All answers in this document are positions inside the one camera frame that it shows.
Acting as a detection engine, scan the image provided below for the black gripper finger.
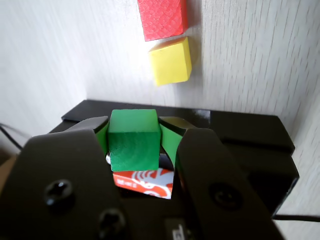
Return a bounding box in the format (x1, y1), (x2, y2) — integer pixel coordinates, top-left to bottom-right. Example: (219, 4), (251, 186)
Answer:
(158, 116), (286, 240)
(0, 115), (131, 240)

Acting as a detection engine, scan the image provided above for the green wooden cube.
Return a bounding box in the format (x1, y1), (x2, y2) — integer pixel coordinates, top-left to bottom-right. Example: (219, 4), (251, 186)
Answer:
(107, 108), (161, 173)

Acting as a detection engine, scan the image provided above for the yellow wooden cube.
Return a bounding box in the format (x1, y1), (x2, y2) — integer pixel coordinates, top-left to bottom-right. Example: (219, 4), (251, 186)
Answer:
(147, 36), (193, 87)

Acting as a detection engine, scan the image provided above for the red wooden cube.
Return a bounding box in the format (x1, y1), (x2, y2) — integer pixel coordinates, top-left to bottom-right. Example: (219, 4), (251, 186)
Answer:
(136, 0), (189, 42)

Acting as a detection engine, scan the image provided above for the black box tray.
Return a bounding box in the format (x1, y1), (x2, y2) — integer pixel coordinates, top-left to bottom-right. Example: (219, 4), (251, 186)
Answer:
(47, 121), (300, 220)

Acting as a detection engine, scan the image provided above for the orange white matchbox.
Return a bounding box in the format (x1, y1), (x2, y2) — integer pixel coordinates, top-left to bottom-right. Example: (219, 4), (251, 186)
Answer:
(111, 167), (175, 200)

